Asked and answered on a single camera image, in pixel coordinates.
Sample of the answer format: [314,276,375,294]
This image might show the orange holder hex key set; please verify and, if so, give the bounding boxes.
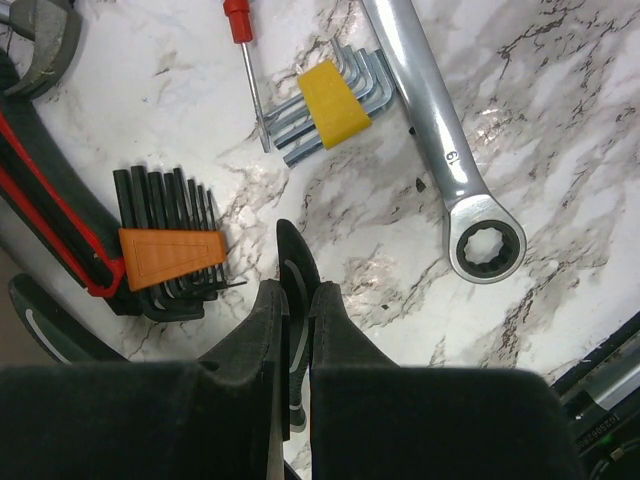
[113,166,244,323]

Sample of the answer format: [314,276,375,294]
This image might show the steel ratchet wrench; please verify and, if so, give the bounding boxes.
[362,1,527,284]

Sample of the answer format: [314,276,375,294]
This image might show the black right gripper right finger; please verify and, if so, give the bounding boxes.
[310,282,584,479]

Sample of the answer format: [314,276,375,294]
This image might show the black wire stripper pliers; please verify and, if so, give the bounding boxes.
[8,219,320,433]

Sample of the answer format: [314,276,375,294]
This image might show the black handled small hammer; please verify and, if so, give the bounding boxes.
[1,0,82,99]

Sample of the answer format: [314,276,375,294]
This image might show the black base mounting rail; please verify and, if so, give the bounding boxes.
[553,315,640,480]

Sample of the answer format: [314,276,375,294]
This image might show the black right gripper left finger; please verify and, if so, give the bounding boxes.
[1,279,290,479]

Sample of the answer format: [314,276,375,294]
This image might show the red black utility knife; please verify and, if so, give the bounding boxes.
[0,49,129,317]

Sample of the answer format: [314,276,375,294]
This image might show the yellow holder hex key set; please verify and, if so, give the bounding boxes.
[265,39,395,168]

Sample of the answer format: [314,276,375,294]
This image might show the red tester screwdriver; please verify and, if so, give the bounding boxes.
[223,0,271,153]

